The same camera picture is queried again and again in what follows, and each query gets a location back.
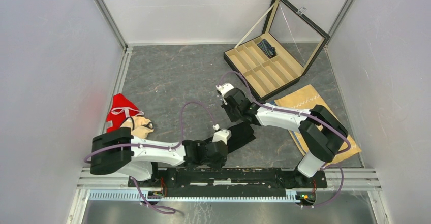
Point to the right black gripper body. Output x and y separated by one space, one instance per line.
234 114

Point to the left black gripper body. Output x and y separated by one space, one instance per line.
216 164

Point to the black underwear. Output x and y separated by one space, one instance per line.
242 134

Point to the blue striped boxer shorts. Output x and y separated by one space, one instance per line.
266 48

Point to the black compartment box glass lid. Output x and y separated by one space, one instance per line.
278 50

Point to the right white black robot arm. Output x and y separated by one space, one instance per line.
322 132

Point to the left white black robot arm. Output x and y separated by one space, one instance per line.
119 151

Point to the beige underwear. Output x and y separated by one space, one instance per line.
139 126

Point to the red underwear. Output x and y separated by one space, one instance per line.
120 110

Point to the tan cloth mat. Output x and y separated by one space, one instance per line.
306 98

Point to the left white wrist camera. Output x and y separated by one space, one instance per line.
221 134

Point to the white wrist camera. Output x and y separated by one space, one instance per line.
223 90
221 134

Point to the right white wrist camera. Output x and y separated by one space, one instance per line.
223 90

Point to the white cable tray strip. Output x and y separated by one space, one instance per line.
133 195

